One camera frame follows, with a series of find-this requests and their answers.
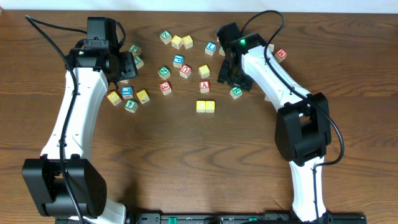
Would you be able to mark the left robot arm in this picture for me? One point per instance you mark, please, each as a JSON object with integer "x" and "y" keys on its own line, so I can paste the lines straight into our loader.
{"x": 62, "y": 182}

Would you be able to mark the green letter V block left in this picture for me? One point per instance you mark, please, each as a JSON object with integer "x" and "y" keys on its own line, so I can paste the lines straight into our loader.
{"x": 124, "y": 81}

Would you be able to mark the yellow block far left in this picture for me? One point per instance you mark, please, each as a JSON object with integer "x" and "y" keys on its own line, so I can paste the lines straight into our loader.
{"x": 114, "y": 98}

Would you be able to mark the green number 7 block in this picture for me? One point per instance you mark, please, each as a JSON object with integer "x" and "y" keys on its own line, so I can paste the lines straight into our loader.
{"x": 138, "y": 61}

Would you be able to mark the yellow block lower left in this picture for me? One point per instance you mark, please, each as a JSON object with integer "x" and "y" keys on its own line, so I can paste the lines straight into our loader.
{"x": 143, "y": 96}

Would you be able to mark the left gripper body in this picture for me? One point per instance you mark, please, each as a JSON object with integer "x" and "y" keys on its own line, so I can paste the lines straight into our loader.
{"x": 128, "y": 66}

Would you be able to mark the yellow letter C block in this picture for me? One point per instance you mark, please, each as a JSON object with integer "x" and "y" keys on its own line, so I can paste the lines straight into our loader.
{"x": 201, "y": 106}

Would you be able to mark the red number 3 block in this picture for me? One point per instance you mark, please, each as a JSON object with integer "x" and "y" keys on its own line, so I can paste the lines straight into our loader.
{"x": 166, "y": 88}

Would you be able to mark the yellow block top left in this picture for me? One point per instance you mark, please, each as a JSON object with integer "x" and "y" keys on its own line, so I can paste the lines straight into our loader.
{"x": 176, "y": 42}

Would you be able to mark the green letter B block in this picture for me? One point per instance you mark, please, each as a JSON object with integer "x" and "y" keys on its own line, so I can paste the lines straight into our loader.
{"x": 221, "y": 51}

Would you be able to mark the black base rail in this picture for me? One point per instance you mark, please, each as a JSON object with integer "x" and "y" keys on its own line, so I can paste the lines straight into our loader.
{"x": 271, "y": 217}

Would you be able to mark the green letter R block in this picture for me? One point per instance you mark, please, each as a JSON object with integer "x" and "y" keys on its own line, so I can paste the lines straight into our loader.
{"x": 236, "y": 92}

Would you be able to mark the yellow letter O block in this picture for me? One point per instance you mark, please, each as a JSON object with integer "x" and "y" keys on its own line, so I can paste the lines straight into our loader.
{"x": 209, "y": 106}

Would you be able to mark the green letter Z block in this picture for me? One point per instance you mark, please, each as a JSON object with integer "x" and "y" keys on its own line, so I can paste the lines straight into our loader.
{"x": 166, "y": 37}

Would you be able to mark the red letter U block centre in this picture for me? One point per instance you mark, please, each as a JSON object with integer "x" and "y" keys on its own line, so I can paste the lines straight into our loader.
{"x": 185, "y": 71}

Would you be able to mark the yellow block centre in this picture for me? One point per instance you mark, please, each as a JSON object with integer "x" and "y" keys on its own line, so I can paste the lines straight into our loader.
{"x": 204, "y": 71}

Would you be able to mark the blue letter P block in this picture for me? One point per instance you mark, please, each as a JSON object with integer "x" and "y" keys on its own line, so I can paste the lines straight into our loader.
{"x": 178, "y": 61}

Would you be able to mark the blue letter l block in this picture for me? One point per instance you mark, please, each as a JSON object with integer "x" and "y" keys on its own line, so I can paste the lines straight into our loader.
{"x": 127, "y": 92}
{"x": 210, "y": 48}

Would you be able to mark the red letter A block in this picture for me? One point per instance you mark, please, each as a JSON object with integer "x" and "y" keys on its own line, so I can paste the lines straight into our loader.
{"x": 204, "y": 86}

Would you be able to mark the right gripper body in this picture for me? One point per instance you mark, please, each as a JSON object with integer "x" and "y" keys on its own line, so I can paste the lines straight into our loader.
{"x": 234, "y": 78}

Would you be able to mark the yellow block top right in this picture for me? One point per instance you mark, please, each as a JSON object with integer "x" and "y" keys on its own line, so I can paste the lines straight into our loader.
{"x": 187, "y": 41}

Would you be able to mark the green letter N block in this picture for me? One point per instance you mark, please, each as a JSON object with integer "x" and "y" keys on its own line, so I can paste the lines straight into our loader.
{"x": 164, "y": 72}

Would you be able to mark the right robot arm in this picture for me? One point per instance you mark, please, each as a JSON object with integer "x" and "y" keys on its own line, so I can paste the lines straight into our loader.
{"x": 302, "y": 130}

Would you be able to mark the blue letter L block left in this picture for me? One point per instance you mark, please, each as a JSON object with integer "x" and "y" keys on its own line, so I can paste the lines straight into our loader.
{"x": 127, "y": 92}

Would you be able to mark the red letter M block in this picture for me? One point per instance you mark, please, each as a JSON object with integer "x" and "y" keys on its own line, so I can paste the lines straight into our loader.
{"x": 280, "y": 55}

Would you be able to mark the green number 4 block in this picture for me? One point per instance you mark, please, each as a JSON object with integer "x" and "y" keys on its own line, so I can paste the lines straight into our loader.
{"x": 131, "y": 106}

